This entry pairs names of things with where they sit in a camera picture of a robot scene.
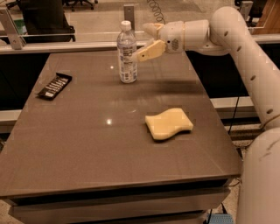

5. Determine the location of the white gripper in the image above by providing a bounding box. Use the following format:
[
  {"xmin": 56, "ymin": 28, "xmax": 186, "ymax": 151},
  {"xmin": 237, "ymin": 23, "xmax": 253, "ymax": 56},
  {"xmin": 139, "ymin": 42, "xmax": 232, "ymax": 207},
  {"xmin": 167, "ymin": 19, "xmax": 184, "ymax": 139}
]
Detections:
[{"xmin": 132, "ymin": 21, "xmax": 185, "ymax": 62}]

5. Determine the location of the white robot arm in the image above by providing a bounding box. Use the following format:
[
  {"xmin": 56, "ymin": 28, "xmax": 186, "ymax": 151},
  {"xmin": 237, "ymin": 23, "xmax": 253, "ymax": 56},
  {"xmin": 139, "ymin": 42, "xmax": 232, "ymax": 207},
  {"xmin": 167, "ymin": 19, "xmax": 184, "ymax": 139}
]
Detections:
[{"xmin": 133, "ymin": 6, "xmax": 280, "ymax": 224}]

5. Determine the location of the clear plastic water bottle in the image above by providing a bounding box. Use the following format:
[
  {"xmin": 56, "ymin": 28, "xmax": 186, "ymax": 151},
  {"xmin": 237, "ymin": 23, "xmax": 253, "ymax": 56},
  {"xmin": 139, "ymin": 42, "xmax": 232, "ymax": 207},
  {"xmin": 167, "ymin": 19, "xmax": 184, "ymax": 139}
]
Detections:
[{"xmin": 116, "ymin": 20, "xmax": 137, "ymax": 83}]

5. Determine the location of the yellow wavy sponge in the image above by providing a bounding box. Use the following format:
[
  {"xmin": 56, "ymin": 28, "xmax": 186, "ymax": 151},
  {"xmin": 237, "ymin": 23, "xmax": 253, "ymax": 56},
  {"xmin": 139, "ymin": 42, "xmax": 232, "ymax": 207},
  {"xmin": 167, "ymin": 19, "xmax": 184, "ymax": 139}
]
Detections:
[{"xmin": 145, "ymin": 108, "xmax": 193, "ymax": 140}]

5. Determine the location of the black office chair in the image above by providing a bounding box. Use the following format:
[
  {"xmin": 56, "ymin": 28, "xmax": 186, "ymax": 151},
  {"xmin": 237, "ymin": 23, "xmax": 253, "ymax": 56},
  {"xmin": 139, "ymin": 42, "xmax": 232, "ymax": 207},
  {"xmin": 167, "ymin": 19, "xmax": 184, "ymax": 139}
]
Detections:
[{"xmin": 19, "ymin": 0, "xmax": 75, "ymax": 43}]

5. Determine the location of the black snack bar wrapper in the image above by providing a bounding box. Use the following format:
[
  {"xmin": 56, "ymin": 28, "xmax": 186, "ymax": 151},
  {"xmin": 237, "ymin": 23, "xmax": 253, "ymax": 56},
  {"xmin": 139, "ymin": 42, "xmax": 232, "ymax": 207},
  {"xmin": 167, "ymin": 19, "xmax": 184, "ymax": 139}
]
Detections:
[{"xmin": 37, "ymin": 73, "xmax": 73, "ymax": 101}]

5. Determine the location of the glass barrier panel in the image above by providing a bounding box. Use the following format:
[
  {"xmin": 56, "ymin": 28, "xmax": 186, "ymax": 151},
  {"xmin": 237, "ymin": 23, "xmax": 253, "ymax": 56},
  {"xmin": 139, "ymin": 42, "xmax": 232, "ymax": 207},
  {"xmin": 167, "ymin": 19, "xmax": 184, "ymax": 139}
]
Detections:
[{"xmin": 0, "ymin": 0, "xmax": 280, "ymax": 45}]

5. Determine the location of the grey table drawer unit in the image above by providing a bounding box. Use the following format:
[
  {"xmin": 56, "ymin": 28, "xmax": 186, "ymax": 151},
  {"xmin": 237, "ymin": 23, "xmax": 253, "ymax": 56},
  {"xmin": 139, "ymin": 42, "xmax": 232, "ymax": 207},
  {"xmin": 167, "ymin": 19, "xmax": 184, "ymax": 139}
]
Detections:
[{"xmin": 8, "ymin": 185, "xmax": 230, "ymax": 224}]

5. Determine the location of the blue box under table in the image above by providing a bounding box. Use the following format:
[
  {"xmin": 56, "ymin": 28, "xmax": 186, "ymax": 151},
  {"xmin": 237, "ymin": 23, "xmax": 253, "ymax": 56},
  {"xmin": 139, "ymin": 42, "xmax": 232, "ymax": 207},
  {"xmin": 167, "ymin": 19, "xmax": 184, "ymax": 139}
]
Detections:
[{"xmin": 206, "ymin": 213, "xmax": 235, "ymax": 224}]

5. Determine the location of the coiled black cable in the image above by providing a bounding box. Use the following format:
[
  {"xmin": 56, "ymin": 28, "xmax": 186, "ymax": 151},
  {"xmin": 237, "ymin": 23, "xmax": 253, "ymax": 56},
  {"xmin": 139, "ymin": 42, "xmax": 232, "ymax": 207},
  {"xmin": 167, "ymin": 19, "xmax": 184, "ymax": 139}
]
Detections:
[{"xmin": 146, "ymin": 0, "xmax": 166, "ymax": 25}]

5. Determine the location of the middle metal bracket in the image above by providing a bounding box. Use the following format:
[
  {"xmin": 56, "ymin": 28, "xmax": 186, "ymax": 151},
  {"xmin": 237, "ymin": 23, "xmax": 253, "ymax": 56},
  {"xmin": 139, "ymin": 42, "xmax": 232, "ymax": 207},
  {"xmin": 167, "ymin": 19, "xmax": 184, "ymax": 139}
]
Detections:
[{"xmin": 123, "ymin": 4, "xmax": 135, "ymax": 30}]

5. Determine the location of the metal bracket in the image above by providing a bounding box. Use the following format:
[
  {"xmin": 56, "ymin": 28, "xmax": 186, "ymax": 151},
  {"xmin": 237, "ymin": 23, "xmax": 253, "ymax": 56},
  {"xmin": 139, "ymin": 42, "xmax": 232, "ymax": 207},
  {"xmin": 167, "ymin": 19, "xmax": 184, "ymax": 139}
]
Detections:
[
  {"xmin": 0, "ymin": 7, "xmax": 25, "ymax": 50},
  {"xmin": 123, "ymin": 4, "xmax": 135, "ymax": 30},
  {"xmin": 239, "ymin": 0, "xmax": 253, "ymax": 20}
]

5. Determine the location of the right metal bracket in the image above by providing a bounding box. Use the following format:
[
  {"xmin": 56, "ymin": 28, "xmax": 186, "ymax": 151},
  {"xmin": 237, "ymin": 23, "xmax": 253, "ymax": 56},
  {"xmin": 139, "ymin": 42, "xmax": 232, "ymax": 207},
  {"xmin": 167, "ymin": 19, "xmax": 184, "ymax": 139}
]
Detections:
[{"xmin": 239, "ymin": 0, "xmax": 253, "ymax": 20}]

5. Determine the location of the black floor cable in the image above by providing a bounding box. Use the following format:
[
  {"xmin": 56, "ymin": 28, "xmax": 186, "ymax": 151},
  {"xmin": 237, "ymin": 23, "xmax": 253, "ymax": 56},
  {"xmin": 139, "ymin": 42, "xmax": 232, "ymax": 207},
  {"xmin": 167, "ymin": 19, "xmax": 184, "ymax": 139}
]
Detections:
[{"xmin": 227, "ymin": 95, "xmax": 241, "ymax": 135}]

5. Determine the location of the left metal bracket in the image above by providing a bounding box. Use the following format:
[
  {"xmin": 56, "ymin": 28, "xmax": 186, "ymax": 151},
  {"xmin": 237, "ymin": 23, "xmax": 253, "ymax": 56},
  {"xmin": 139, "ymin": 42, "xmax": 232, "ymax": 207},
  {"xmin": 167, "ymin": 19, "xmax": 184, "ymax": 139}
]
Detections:
[{"xmin": 0, "ymin": 7, "xmax": 25, "ymax": 50}]

